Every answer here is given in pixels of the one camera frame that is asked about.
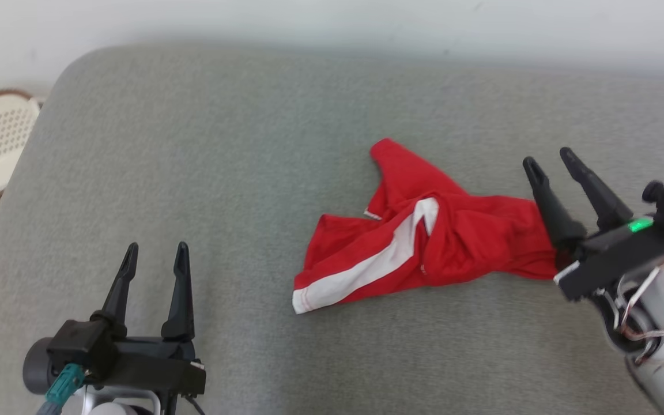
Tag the red shorts white stripe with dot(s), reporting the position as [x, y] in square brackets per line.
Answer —
[470, 236]

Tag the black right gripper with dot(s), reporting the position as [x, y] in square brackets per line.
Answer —
[614, 256]

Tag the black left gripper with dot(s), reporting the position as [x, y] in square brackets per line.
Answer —
[159, 369]

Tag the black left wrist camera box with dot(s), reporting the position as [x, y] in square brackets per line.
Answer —
[81, 346]

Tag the grey fabric panel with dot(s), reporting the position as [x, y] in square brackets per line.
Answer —
[222, 173]

